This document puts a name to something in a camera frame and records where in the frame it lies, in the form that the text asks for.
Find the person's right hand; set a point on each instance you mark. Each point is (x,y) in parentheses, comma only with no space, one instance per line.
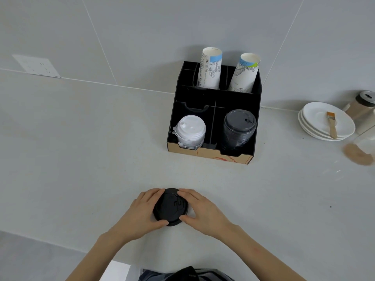
(209,218)

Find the person's left hand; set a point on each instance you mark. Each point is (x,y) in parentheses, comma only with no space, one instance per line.
(137,215)

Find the person's right thumb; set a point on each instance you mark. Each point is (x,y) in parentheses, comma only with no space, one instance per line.
(189,220)

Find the person's left thumb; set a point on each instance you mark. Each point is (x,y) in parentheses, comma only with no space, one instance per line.
(159,223)

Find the black cup lid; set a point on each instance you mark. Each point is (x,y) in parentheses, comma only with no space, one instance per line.
(172,208)

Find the person's right forearm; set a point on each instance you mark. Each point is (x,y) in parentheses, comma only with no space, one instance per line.
(257,257)

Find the person's left forearm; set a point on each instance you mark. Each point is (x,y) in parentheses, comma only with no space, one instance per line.
(98,257)

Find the person's dark clothing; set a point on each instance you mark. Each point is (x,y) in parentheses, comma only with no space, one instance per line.
(187,275)

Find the stack of white lids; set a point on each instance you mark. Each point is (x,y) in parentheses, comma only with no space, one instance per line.
(190,131)

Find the stack of black lids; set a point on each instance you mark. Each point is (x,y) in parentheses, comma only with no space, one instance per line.
(238,128)

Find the black cup and lid organizer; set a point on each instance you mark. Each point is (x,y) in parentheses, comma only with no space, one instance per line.
(212,103)

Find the white plate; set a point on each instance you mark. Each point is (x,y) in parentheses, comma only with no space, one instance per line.
(304,133)
(318,118)
(306,128)

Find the tall printed paper cup stack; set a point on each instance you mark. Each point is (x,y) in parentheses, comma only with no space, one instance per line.
(209,70)

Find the short printed paper cup stack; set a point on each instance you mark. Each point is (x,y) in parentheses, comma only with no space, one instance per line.
(244,76)

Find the wooden pastry brush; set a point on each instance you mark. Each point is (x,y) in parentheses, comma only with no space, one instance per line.
(332,125)

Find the clear container with brown powder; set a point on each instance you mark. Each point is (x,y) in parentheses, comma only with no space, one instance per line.
(359,153)

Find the glass jar with brown powder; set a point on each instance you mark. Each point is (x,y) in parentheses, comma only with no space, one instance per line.
(361,111)

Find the white wall outlet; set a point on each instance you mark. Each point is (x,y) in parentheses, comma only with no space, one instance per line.
(36,66)

